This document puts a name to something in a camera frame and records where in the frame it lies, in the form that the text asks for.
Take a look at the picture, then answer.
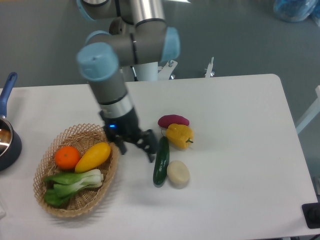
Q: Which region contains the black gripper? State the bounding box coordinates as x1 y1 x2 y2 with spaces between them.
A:
99 108 158 163

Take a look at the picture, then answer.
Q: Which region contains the yellow mango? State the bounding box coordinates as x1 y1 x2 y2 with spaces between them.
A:
75 142 111 173

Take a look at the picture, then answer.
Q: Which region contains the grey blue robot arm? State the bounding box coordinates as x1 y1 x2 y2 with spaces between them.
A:
76 0 181 162

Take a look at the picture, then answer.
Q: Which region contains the woven wicker basket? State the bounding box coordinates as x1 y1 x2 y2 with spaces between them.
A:
33 123 119 217

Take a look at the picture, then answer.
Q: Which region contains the purple sweet potato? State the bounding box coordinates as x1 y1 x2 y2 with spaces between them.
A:
157 114 190 129

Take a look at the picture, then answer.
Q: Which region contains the green cucumber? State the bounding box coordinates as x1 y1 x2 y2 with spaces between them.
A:
153 136 170 186

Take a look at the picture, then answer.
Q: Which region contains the yellow bell pepper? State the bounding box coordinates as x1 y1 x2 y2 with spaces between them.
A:
165 123 194 149

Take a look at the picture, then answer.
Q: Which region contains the beige potato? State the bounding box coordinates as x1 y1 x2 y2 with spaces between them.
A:
167 160 190 185

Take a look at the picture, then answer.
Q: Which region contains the orange tangerine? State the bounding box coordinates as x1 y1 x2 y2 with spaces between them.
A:
54 146 81 170

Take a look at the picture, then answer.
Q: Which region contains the green bok choy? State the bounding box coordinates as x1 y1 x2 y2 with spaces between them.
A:
43 169 104 208

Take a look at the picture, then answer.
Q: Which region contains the black device at edge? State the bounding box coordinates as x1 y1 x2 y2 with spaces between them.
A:
301 202 320 229

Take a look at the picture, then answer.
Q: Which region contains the blue plastic bag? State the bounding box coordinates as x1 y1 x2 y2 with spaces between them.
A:
273 0 320 23

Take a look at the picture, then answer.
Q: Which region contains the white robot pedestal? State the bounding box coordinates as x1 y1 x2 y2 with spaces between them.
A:
121 56 216 83

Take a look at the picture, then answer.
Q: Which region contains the blue handled saucepan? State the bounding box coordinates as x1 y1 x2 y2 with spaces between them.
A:
0 72 22 171

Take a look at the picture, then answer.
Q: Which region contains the white frame at right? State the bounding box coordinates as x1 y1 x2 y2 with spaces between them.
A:
295 85 320 135

